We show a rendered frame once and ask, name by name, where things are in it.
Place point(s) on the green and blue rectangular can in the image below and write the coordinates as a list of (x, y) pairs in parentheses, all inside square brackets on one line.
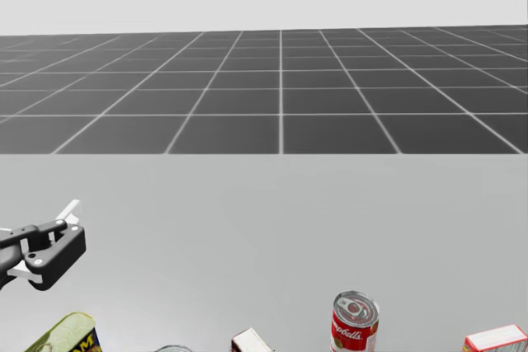
[(68, 335)]

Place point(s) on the dark red carton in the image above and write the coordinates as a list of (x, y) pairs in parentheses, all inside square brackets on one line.
[(251, 341)]

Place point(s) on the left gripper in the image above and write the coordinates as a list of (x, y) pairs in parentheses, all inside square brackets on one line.
[(7, 257)]

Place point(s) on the red and white can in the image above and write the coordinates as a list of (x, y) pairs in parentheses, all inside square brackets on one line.
[(354, 325)]

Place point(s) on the red and white carton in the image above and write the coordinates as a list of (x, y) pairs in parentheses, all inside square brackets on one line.
[(497, 339)]

